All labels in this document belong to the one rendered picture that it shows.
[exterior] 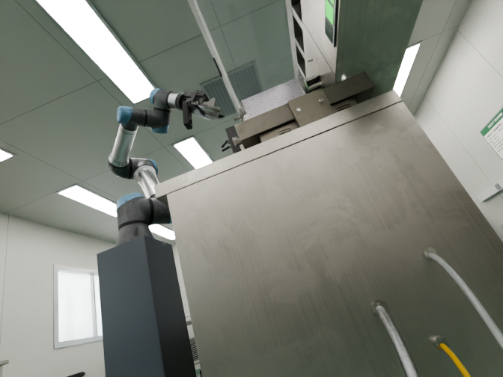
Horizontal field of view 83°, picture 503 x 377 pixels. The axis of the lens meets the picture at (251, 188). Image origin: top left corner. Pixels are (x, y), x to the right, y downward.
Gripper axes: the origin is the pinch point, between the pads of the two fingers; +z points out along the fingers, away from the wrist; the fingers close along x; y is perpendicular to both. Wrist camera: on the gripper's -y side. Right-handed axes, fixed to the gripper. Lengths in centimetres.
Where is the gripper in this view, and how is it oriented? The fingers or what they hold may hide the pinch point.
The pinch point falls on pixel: (218, 114)
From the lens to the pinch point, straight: 121.8
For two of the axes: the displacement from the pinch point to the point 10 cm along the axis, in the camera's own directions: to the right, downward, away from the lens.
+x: 2.3, 3.6, 9.0
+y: 3.7, -8.9, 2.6
